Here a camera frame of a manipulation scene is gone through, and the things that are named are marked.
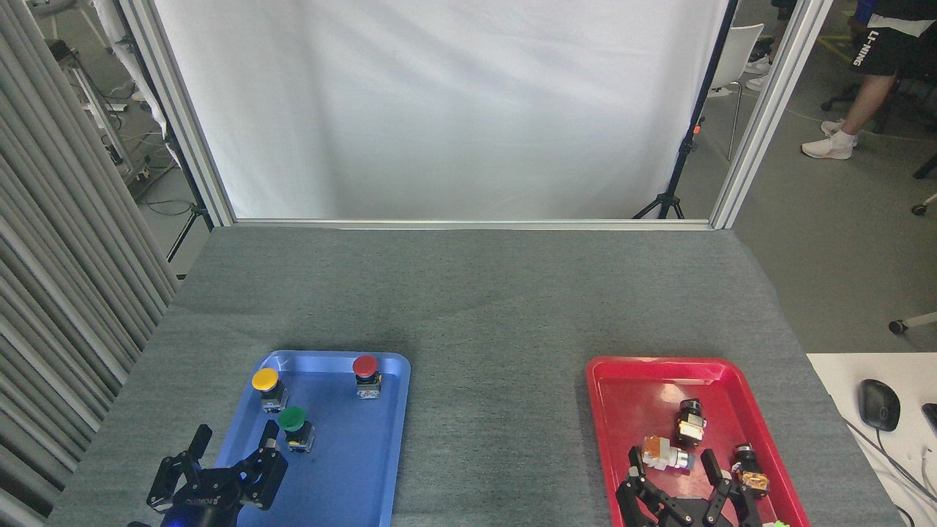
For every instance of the white chair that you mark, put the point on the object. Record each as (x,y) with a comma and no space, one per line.
(736,51)

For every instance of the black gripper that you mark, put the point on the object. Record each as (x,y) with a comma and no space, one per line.
(205,498)
(699,514)

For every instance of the blue plastic tray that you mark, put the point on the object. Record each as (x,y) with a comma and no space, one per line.
(351,461)

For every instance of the silver aluminium post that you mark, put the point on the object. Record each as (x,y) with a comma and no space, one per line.
(179,110)
(768,110)

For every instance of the white backdrop cloth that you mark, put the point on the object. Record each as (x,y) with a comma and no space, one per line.
(439,110)

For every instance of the black computer mouse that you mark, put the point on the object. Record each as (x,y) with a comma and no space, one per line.
(878,404)

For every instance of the red plastic tray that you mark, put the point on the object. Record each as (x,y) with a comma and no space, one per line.
(637,410)

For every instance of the black tripod stand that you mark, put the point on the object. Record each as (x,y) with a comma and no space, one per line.
(684,150)
(196,212)

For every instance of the yellow push button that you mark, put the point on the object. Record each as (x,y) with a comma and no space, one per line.
(265,379)

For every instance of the black and orange switch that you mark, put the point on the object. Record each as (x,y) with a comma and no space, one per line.
(754,479)

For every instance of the red push button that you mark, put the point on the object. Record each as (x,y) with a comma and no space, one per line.
(365,364)

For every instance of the black and white switch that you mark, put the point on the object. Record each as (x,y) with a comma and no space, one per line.
(689,428)

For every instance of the white desk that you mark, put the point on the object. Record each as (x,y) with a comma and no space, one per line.
(842,380)

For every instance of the silver aluminium cross bar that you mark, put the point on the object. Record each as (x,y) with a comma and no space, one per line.
(468,224)

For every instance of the person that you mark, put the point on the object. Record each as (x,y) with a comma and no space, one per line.
(758,66)
(871,88)

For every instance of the white and orange switch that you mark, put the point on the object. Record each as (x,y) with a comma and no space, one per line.
(662,452)

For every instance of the metal rack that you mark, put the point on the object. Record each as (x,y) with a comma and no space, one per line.
(62,55)

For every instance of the grey pleated curtain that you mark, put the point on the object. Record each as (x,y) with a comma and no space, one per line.
(58,293)

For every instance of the white chair leg with caster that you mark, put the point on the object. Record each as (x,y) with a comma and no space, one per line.
(915,320)

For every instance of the green push button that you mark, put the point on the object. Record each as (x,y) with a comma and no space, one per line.
(291,419)

